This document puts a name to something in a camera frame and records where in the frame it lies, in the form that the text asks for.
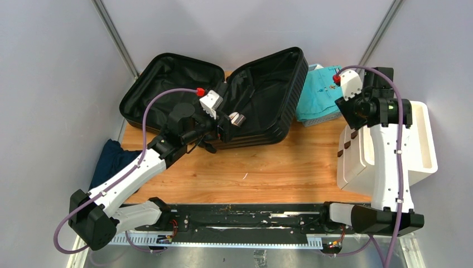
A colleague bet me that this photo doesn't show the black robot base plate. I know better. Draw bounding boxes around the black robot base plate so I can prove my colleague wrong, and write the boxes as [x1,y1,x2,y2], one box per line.
[135,203,351,247]

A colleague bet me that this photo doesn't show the right aluminium frame post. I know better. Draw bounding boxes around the right aluminium frame post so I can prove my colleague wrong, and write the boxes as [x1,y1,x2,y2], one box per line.
[359,0,404,65]

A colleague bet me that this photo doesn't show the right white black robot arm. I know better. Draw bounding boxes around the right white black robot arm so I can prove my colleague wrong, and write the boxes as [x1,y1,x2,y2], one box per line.
[318,65,424,238]

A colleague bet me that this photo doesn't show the teal garment with logo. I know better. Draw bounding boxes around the teal garment with logo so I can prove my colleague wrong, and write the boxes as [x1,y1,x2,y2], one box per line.
[295,65,344,123]

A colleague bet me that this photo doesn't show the dark blue cloth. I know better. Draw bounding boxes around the dark blue cloth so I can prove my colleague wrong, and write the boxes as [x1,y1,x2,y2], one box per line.
[89,139,141,190]

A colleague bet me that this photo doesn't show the aluminium frame post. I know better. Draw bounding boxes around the aluminium frame post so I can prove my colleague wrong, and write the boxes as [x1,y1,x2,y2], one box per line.
[91,0,139,80]
[359,0,404,65]

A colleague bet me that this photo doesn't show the white three-drawer storage unit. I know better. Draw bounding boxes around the white three-drawer storage unit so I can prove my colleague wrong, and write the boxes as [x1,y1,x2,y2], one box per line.
[336,101,438,196]

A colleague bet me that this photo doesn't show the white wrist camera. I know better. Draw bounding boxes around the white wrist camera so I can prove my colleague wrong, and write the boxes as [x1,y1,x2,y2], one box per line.
[199,90,223,120]
[340,69,363,101]

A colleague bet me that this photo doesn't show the light blue plastic basket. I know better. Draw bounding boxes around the light blue plastic basket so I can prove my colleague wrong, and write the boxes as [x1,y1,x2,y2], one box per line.
[301,63,342,128]

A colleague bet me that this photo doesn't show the black ribbed hard-shell suitcase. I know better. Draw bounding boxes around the black ribbed hard-shell suitcase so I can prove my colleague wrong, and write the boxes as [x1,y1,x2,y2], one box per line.
[119,47,308,150]

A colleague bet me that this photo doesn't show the left aluminium frame post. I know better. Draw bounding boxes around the left aluminium frame post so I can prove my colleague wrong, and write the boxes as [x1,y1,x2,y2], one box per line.
[91,0,139,80]

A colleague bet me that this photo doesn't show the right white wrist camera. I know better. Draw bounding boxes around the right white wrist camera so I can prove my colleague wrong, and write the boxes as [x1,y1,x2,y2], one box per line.
[340,69,363,101]

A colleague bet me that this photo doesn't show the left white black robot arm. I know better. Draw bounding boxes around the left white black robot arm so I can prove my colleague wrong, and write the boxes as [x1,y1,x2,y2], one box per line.
[60,101,244,251]

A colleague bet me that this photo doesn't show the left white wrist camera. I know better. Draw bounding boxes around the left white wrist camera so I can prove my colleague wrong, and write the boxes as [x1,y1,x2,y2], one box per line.
[199,90,223,120]

